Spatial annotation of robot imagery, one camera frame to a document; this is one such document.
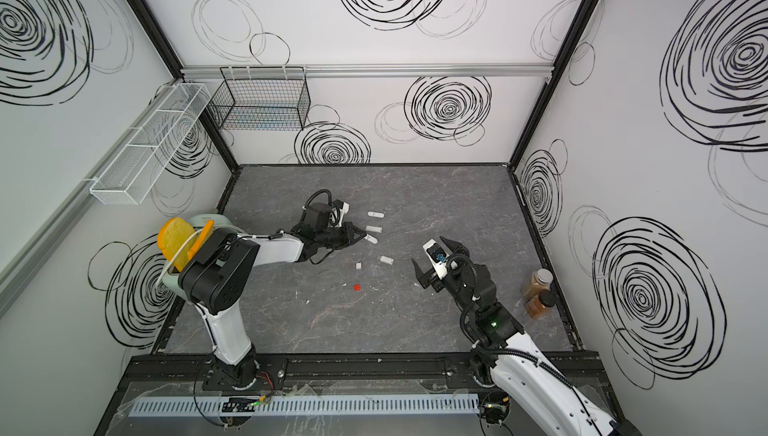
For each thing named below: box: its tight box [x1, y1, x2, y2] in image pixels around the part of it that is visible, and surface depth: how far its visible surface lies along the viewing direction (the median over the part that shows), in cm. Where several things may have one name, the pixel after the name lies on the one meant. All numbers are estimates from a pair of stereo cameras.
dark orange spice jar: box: [524, 286, 556, 318], surface depth 80 cm
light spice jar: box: [532, 268, 553, 291], surface depth 81 cm
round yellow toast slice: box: [157, 217, 199, 272], surface depth 77 cm
